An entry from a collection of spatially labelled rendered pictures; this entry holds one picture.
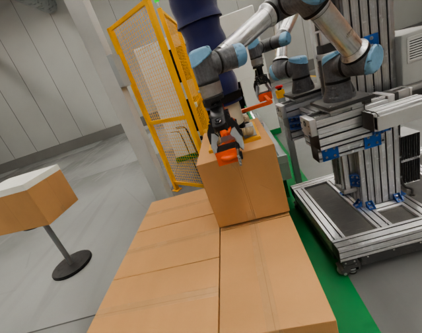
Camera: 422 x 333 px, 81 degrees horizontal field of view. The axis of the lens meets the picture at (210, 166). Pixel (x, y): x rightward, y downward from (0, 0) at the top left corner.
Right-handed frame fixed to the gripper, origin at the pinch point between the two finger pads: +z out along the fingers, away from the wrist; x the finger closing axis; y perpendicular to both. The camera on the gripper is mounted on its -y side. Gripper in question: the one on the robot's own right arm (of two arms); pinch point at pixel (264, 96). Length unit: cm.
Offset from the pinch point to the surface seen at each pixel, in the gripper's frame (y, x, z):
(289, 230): 71, -10, 56
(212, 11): 39, -19, -51
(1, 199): 7, -226, 17
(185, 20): 40, -32, -51
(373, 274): 58, 32, 110
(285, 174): -8, 3, 65
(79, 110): -829, -656, -35
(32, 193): 6, -197, 19
